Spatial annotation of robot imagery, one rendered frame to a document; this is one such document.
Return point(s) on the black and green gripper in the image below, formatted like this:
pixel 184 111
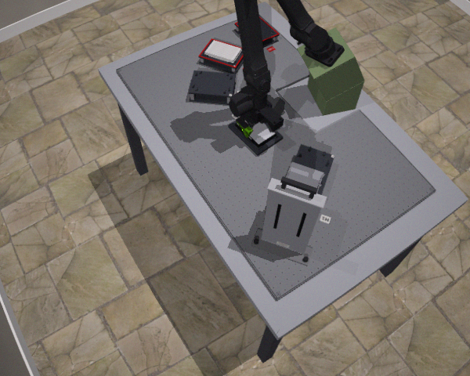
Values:
pixel 244 121

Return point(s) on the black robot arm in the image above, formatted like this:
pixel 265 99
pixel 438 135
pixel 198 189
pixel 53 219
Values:
pixel 256 73

